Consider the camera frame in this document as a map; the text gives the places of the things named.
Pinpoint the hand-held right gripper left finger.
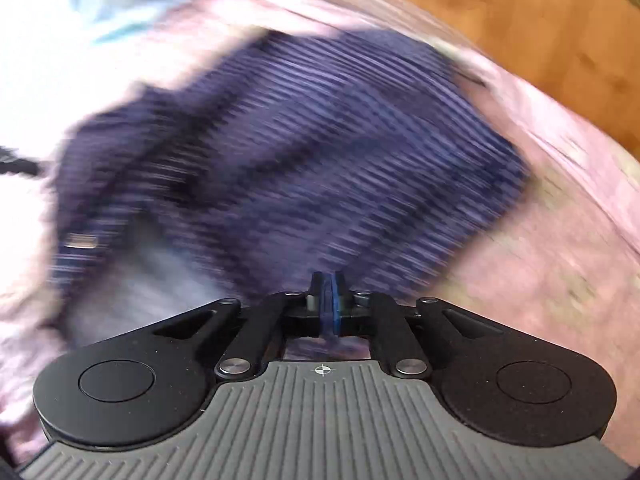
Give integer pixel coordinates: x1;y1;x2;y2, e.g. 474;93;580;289
152;271;331;382

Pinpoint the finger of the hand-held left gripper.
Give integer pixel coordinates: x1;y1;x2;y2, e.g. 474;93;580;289
0;146;43;179

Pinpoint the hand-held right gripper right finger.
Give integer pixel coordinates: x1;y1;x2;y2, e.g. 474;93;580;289
330;271;506;380

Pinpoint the navy checked shirt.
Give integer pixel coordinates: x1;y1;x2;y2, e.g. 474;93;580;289
47;27;531;351

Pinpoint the teal cloth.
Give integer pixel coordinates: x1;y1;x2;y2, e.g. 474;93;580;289
70;0;201;46

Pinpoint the light blue cloth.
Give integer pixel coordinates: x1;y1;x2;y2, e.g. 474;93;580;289
65;242;228;343

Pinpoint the pink bear print quilt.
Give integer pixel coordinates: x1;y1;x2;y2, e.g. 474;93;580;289
0;0;640;466

